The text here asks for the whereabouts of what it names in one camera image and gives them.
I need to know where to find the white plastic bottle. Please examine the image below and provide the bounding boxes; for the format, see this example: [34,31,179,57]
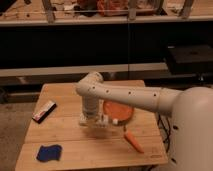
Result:
[79,115,118,127]

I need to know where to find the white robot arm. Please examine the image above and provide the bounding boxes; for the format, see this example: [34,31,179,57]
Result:
[76,72,213,171]

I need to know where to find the orange ceramic bowl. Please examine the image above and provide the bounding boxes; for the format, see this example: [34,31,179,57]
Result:
[103,101,134,122]

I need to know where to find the orange carrot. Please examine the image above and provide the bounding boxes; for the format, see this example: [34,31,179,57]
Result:
[124,131,143,153]

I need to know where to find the wooden table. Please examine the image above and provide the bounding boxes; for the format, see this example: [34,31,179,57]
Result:
[15,83,168,171]

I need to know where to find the blue cloth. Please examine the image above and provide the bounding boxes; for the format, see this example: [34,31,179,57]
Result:
[36,144,62,162]

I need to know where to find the black box on right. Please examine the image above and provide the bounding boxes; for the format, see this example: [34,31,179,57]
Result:
[166,45,213,74]

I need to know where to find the long wooden shelf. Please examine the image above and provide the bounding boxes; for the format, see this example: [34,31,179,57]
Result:
[0,0,213,27]

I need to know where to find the black cables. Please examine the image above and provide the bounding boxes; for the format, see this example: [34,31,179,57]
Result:
[155,111,172,153]

